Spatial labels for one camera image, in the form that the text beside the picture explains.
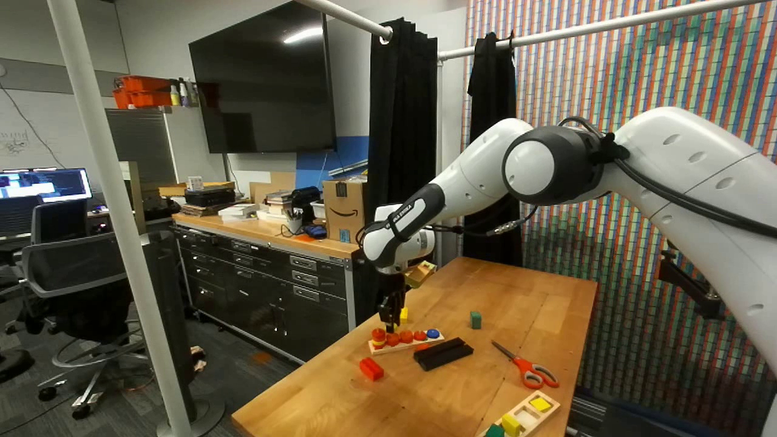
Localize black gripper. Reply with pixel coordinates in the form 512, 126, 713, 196
377, 271, 410, 336

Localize wooden peg platform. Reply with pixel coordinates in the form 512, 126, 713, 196
364, 326, 446, 356

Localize red toy brick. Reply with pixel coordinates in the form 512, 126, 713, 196
356, 356, 387, 383

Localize black rectangular block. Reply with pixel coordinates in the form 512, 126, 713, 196
410, 336, 475, 373

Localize cardboard shipping box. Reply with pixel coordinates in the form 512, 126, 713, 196
320, 178, 368, 247

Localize black drawer cabinet wooden top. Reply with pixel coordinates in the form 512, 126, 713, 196
170, 212, 367, 365

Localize black countertop appliance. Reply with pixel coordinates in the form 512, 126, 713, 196
280, 184, 325, 237

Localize wooden shape sorter board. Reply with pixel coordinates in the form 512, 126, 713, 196
479, 388, 564, 437

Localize white countertop item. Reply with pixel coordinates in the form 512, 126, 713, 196
215, 201, 263, 225

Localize wide black curtain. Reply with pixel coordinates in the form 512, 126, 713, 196
367, 18, 440, 321

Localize flat black box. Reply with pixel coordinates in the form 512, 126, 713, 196
183, 186, 237, 208

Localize narrow black curtain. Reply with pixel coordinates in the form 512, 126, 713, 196
464, 32, 525, 266

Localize black office chair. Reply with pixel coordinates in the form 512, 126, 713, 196
21, 198, 153, 421

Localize orange storage box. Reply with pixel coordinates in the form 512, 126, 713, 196
112, 75, 178, 113

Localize long white curtain rod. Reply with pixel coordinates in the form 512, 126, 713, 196
434, 0, 767, 64

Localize lit computer monitor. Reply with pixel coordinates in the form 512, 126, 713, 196
0, 166, 95, 203

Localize orange handled scissors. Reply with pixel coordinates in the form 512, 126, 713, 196
491, 337, 564, 390

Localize large black wall television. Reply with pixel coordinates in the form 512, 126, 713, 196
186, 2, 339, 155

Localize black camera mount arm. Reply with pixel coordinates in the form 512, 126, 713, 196
656, 241, 725, 323

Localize short white frame rod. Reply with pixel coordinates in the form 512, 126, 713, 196
293, 0, 395, 43

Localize white frame pole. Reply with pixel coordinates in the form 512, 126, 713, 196
43, 0, 200, 437

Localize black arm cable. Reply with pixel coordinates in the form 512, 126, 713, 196
440, 113, 777, 243

